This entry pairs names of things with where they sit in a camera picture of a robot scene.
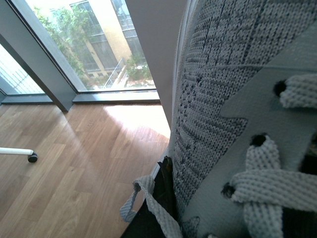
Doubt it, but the white office chair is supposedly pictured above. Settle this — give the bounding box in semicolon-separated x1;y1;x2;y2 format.
0;147;38;163

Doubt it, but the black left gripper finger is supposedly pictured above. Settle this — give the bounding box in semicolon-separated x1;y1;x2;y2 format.
121;156;178;238

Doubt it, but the grey sneaker with long lace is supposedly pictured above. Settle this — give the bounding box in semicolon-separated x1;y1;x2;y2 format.
119;0;317;238

